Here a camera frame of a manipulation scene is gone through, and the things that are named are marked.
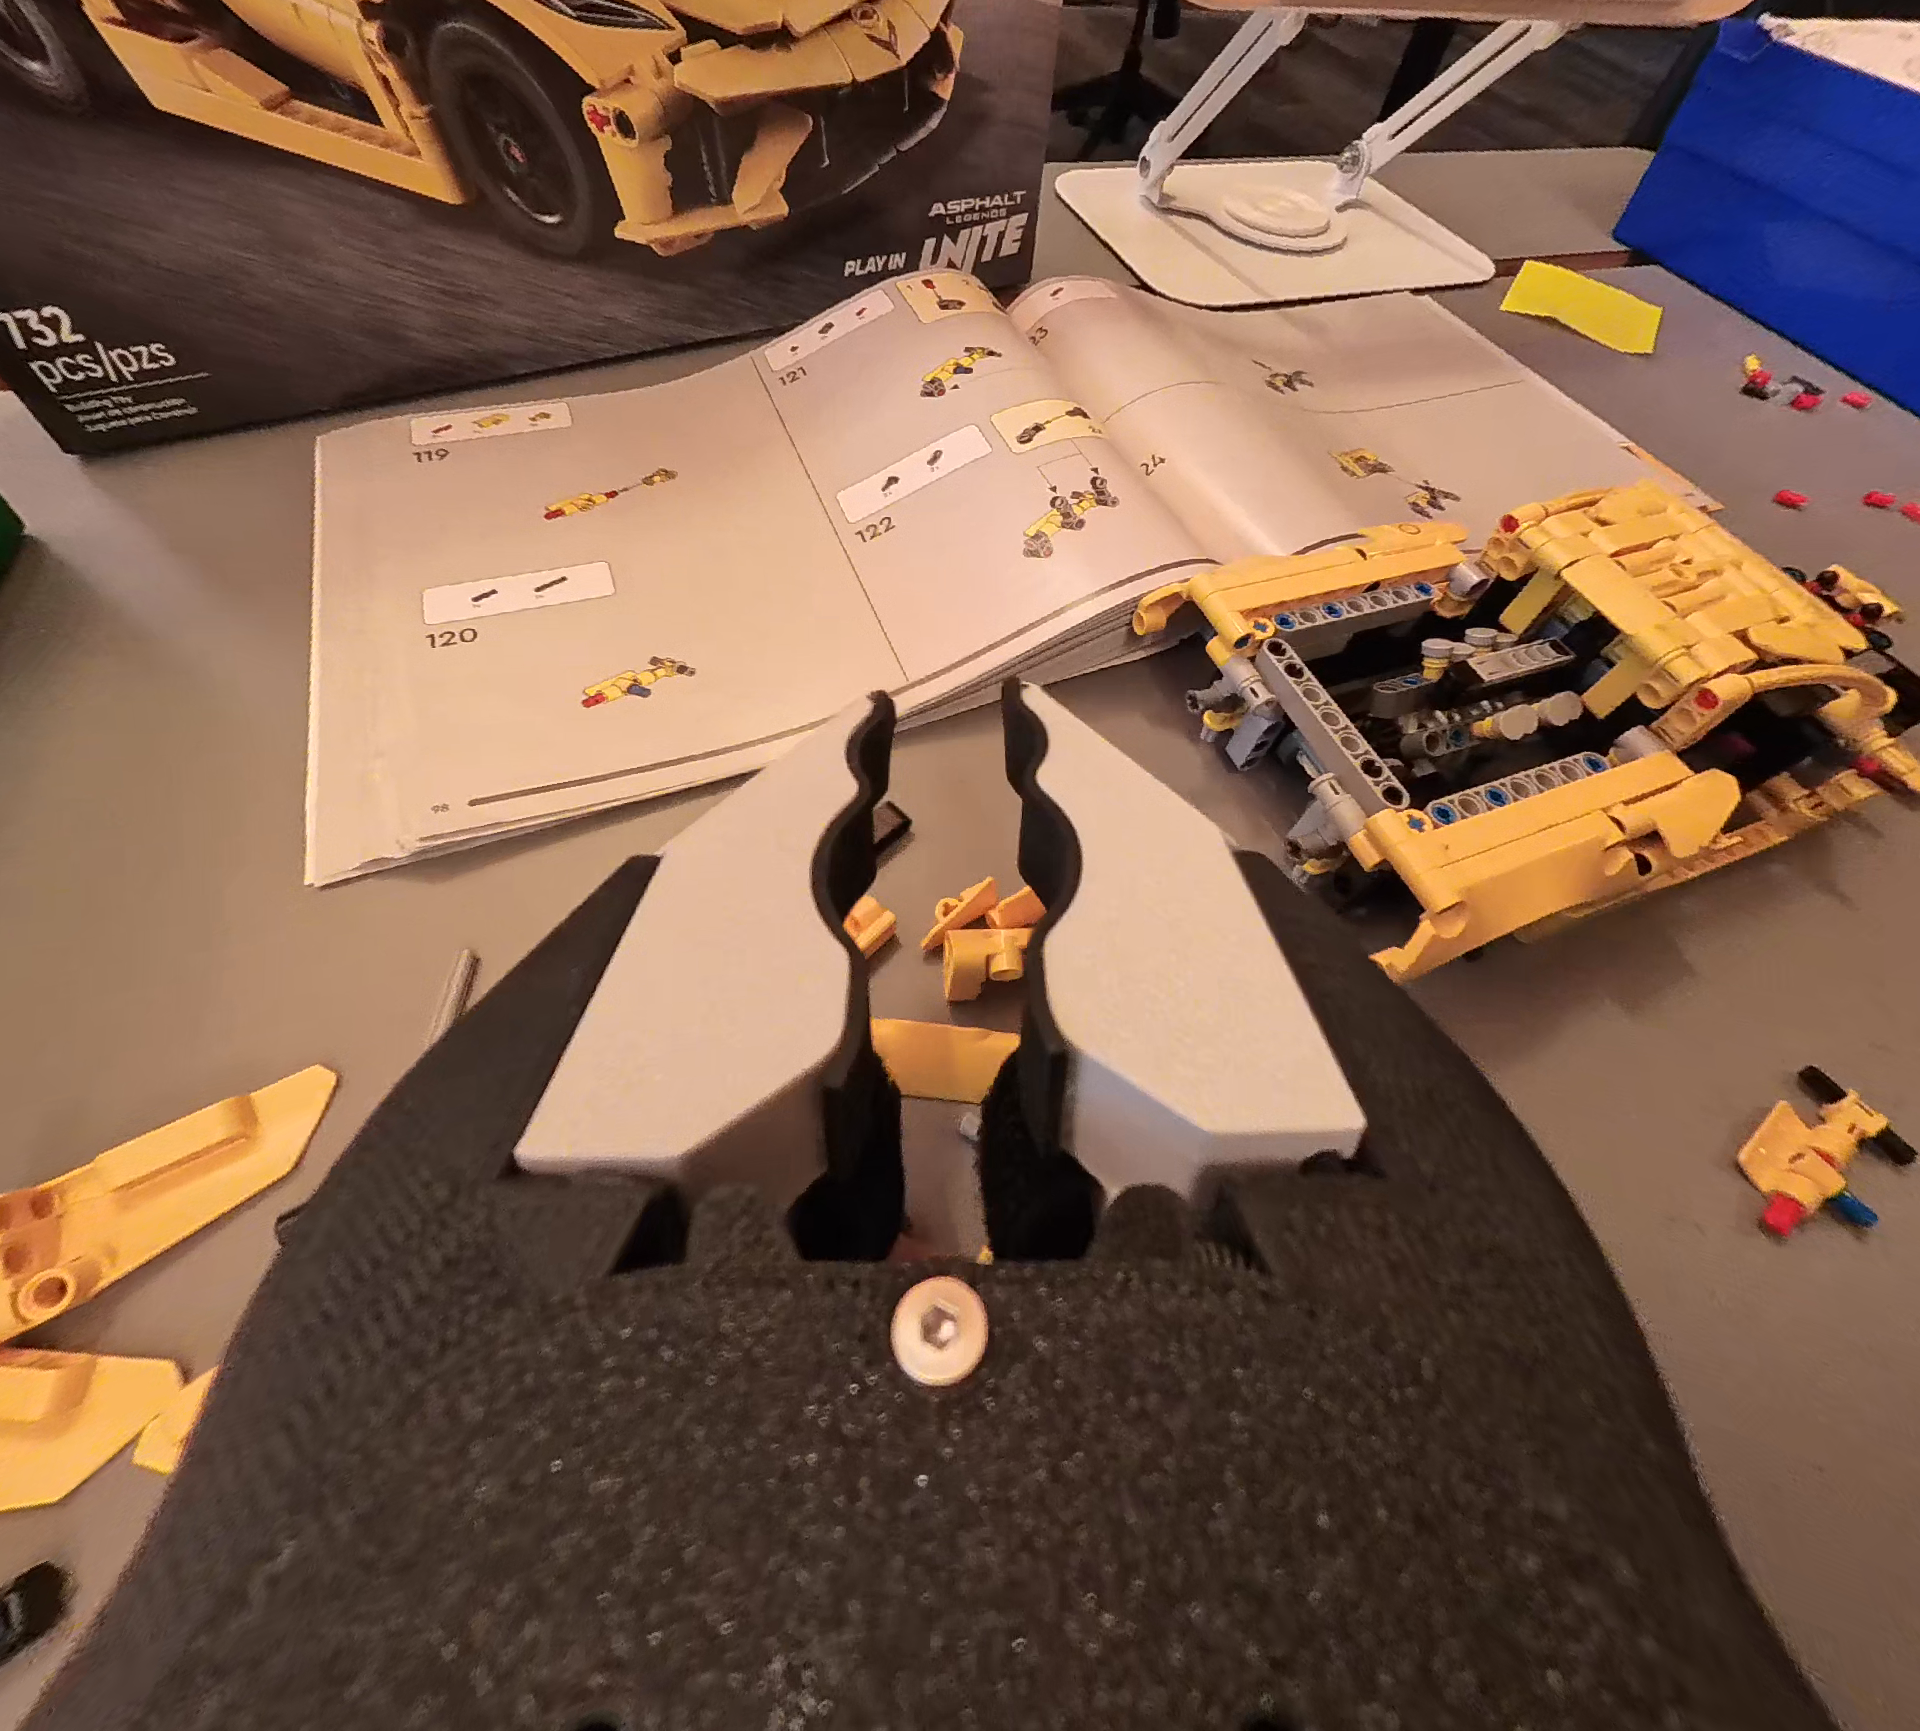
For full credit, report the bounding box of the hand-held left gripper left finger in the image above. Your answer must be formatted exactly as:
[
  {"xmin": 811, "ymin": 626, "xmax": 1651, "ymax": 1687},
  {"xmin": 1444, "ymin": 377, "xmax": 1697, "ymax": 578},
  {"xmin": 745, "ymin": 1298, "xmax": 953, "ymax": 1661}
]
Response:
[{"xmin": 513, "ymin": 691, "xmax": 903, "ymax": 1260}]

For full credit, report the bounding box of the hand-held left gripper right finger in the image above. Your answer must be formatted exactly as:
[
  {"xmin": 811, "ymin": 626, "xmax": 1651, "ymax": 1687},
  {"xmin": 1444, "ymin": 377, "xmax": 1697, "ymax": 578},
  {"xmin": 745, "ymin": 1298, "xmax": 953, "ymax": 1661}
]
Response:
[{"xmin": 980, "ymin": 679, "xmax": 1371, "ymax": 1260}]

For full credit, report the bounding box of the pile of yellow brick parts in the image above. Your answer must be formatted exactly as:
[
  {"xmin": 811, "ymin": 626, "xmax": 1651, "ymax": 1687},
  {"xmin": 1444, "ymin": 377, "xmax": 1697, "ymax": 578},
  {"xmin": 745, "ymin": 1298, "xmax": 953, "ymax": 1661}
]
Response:
[{"xmin": 0, "ymin": 801, "xmax": 1052, "ymax": 1517}]

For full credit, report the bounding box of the yellow brick subassembly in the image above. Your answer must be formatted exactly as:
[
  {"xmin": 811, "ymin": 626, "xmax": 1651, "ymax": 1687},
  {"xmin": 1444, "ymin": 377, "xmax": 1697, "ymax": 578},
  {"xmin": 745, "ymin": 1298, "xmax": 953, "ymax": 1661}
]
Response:
[{"xmin": 1736, "ymin": 1064, "xmax": 1918, "ymax": 1239}]

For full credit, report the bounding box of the black axle pin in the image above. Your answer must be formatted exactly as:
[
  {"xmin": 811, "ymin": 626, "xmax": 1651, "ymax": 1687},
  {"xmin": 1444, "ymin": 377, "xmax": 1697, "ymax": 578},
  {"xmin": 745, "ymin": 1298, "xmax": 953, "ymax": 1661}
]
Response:
[{"xmin": 1798, "ymin": 1069, "xmax": 1913, "ymax": 1155}]

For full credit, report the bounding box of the yellow toy brick car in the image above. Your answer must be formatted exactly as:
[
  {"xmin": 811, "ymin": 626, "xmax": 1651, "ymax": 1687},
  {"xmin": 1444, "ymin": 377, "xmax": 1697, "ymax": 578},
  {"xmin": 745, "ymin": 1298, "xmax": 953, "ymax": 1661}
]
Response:
[{"xmin": 1132, "ymin": 476, "xmax": 1920, "ymax": 986}]

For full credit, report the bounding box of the grey desk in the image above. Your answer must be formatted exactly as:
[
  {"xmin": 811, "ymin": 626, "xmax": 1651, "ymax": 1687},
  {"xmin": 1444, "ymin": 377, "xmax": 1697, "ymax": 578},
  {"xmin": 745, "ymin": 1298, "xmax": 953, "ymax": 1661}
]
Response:
[{"xmin": 0, "ymin": 148, "xmax": 1920, "ymax": 1731}]

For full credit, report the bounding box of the open instruction booklet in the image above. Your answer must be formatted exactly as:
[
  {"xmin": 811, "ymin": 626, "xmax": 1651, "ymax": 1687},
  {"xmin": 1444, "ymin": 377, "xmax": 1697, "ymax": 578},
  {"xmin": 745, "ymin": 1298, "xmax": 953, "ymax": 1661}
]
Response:
[{"xmin": 305, "ymin": 269, "xmax": 1717, "ymax": 890}]

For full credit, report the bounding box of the white document stand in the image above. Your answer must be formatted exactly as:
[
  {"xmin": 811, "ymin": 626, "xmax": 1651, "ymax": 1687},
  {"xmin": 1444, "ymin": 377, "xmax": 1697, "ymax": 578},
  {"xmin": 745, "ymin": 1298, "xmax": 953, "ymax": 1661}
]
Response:
[{"xmin": 1052, "ymin": 7, "xmax": 1576, "ymax": 310}]

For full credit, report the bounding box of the toy car set box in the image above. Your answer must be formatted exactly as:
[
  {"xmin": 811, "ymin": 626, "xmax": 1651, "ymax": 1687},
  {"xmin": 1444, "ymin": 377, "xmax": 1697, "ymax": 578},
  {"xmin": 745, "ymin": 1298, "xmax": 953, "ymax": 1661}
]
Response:
[{"xmin": 0, "ymin": 0, "xmax": 1084, "ymax": 459}]

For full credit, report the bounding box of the yellow sticky note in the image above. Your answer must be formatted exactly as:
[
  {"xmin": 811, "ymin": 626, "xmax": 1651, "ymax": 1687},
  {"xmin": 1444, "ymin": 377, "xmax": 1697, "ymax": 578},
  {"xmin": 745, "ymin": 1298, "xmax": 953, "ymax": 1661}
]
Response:
[{"xmin": 1501, "ymin": 257, "xmax": 1665, "ymax": 357}]

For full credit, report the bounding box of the small red black pin cluster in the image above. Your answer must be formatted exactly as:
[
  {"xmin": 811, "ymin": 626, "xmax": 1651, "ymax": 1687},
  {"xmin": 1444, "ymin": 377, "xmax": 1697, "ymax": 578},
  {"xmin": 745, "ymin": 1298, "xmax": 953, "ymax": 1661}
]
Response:
[{"xmin": 1741, "ymin": 351, "xmax": 1873, "ymax": 413}]

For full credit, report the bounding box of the small black connector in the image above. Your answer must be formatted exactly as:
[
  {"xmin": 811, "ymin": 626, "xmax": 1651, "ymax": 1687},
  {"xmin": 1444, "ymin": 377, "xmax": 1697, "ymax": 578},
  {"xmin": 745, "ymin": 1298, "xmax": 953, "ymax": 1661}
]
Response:
[{"xmin": 0, "ymin": 1562, "xmax": 76, "ymax": 1665}]

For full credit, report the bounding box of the blue storage bin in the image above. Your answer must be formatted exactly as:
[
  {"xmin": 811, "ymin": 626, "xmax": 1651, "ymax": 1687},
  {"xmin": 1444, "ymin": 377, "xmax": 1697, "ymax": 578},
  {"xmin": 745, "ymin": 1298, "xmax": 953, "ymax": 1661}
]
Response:
[{"xmin": 1612, "ymin": 14, "xmax": 1920, "ymax": 422}]

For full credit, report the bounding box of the heap of white paper bags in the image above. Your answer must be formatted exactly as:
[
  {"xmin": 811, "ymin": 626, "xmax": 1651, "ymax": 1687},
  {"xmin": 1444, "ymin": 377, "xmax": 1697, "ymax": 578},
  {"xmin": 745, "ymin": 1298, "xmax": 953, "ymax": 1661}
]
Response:
[{"xmin": 1761, "ymin": 14, "xmax": 1920, "ymax": 105}]

